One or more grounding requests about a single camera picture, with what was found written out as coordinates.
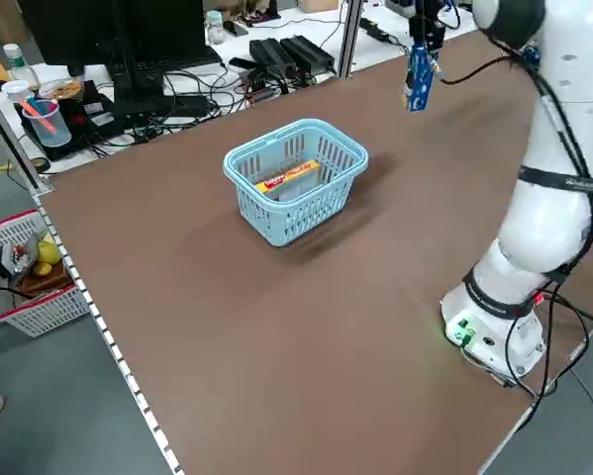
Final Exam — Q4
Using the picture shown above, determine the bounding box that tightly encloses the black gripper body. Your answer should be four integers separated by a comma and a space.
408, 0, 448, 50

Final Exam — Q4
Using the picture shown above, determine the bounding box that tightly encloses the blue Oreo cookie box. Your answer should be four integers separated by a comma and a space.
403, 45, 437, 114

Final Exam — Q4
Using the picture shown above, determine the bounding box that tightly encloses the yellow Nabati wafer box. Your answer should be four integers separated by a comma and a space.
254, 158, 322, 200

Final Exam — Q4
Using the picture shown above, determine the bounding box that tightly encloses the black power strip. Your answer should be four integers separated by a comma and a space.
358, 17, 391, 44

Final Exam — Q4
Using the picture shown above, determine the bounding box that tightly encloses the black power adapter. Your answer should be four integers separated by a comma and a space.
279, 35, 336, 73
248, 38, 297, 78

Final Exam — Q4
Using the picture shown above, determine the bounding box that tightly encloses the black keyboard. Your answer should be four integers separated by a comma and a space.
133, 47, 224, 75

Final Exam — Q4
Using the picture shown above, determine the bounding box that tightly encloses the light blue plastic basket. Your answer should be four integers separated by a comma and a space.
222, 117, 370, 248

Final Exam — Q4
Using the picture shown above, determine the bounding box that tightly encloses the black monitor stand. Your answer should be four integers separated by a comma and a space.
108, 0, 166, 118

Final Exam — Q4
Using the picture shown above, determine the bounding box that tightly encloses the black flat desk device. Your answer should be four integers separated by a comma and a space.
21, 91, 129, 162

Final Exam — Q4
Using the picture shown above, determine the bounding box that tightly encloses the black computer monitor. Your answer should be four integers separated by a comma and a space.
17, 0, 208, 68

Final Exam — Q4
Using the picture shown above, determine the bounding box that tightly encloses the round snack tin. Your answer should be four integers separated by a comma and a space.
38, 78, 83, 100

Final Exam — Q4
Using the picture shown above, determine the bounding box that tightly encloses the clear plastic cup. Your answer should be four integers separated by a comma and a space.
21, 98, 73, 149

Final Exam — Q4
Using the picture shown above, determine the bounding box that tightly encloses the orange pink pen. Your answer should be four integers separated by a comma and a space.
26, 96, 59, 134

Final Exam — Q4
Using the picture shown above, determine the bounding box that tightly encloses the white lidded cup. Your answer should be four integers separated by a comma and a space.
1, 79, 33, 105

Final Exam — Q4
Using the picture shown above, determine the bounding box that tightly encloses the yellow pear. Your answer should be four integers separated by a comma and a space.
37, 239, 62, 266

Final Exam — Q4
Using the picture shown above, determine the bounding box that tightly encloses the white table edge strip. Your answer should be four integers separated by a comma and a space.
32, 192, 184, 475

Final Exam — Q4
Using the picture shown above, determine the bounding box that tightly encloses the white red plastic crate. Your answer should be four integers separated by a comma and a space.
0, 209, 92, 338

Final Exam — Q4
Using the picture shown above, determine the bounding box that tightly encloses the aluminium frame post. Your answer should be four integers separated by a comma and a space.
0, 78, 54, 197
336, 0, 364, 79

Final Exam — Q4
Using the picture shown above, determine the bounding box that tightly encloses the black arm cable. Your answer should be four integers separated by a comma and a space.
434, 47, 593, 318

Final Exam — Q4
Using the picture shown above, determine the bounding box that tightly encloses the black desk cable tangle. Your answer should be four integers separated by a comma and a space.
77, 63, 307, 159

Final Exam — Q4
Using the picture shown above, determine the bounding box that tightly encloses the black base cable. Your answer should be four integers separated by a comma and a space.
496, 289, 593, 403

